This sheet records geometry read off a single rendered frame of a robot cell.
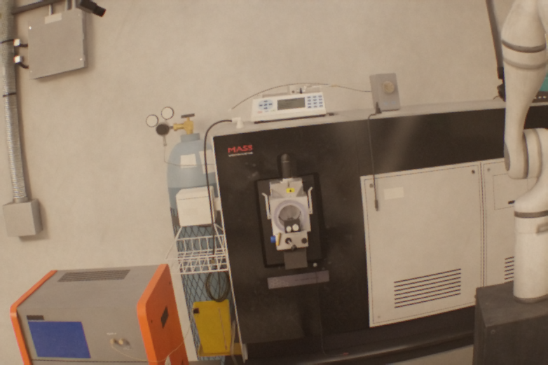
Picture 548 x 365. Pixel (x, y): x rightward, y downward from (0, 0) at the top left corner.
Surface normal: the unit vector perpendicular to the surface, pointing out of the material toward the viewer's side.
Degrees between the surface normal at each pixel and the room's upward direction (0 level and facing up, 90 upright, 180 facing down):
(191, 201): 90
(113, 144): 90
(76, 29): 90
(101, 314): 90
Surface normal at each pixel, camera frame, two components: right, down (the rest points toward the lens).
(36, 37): 0.00, 0.11
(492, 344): -0.21, 0.13
